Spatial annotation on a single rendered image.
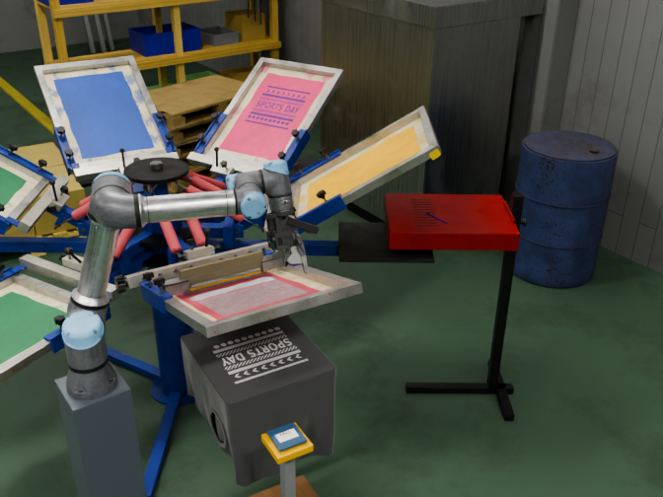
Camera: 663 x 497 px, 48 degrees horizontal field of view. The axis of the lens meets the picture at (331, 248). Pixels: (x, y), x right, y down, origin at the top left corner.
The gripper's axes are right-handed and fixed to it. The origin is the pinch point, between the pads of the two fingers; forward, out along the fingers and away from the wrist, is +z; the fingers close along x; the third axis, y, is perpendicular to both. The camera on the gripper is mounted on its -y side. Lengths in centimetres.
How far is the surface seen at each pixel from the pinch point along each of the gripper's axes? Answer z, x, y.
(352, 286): 14.2, -12.3, -25.4
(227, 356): 40, -52, 11
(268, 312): 14.7, -12.2, 7.2
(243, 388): 46, -33, 14
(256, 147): -26, -185, -68
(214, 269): 11, -72, 4
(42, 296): 17, -127, 64
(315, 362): 46, -34, -17
